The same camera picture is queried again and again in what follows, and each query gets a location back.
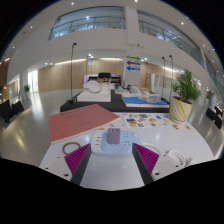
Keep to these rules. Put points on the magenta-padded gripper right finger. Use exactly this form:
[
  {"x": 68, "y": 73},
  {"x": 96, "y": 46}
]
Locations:
[{"x": 146, "y": 159}]

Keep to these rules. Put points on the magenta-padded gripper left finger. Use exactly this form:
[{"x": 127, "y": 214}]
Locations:
[{"x": 76, "y": 160}]

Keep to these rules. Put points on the grey charger block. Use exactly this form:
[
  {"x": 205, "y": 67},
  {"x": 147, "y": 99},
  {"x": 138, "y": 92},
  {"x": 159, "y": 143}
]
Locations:
[{"x": 113, "y": 136}]

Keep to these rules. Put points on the white power strip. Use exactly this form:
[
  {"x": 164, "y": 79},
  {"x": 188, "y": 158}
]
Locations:
[{"x": 128, "y": 146}]

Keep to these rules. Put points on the sheet with colourful pictures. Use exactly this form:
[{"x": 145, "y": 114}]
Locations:
[{"x": 146, "y": 120}]

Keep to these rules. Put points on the pink board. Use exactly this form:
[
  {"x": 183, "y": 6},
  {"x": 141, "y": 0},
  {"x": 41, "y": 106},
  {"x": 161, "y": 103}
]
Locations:
[{"x": 81, "y": 121}]

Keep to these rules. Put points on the small wooden piece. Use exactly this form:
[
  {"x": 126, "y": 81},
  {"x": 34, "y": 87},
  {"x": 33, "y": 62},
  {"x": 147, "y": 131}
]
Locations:
[
  {"x": 188, "y": 127},
  {"x": 175, "y": 126}
]

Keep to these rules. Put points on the blue-based architectural model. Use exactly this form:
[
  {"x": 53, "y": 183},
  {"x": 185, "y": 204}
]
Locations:
[{"x": 143, "y": 101}]

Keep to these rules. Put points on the potted plant in striped pot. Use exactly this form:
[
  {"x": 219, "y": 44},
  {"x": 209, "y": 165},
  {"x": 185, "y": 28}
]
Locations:
[{"x": 180, "y": 108}]

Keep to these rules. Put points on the black display platform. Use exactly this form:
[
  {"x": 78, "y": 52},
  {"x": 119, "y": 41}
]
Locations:
[{"x": 113, "y": 106}]

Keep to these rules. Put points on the white architectural model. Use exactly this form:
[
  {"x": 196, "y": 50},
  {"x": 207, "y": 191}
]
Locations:
[{"x": 95, "y": 95}]

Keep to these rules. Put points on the black covered tables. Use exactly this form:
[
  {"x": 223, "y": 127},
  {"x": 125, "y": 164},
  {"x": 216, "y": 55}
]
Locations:
[
  {"x": 215, "y": 116},
  {"x": 8, "y": 110}
]

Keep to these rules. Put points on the thin black pole stand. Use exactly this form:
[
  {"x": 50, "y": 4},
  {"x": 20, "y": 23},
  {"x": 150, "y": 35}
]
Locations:
[
  {"x": 171, "y": 73},
  {"x": 163, "y": 76}
]

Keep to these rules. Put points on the tall black lamp stand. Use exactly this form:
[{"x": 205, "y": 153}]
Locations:
[{"x": 71, "y": 73}]

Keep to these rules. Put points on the small background plant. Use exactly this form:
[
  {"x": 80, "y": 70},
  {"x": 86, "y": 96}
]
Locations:
[{"x": 26, "y": 88}]

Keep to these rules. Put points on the black piano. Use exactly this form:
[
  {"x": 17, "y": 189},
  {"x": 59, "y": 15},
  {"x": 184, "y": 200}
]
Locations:
[{"x": 104, "y": 75}]

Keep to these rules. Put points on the blue arrow sign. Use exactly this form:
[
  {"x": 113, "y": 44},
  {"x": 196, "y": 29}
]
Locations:
[{"x": 133, "y": 68}]

